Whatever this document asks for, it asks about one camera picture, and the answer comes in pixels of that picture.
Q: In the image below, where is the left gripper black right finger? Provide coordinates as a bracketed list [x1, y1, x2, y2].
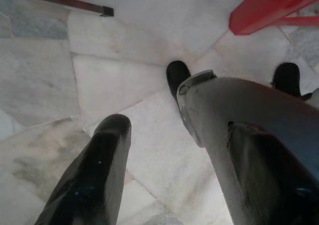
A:
[225, 121, 319, 225]

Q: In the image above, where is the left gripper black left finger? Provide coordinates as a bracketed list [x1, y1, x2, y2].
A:
[34, 114, 132, 225]

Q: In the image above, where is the black robot right foot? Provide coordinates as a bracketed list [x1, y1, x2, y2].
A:
[271, 62, 302, 98]

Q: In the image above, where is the black robot foot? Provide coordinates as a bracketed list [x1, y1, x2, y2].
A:
[166, 60, 192, 102]
[271, 62, 302, 98]

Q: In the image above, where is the black robot left foot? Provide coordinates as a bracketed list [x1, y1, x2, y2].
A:
[166, 60, 192, 102]

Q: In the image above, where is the red plastic stool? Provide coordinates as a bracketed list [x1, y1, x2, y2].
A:
[228, 0, 319, 36]

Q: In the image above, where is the dark brown wooden bar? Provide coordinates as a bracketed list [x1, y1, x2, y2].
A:
[0, 0, 115, 18]

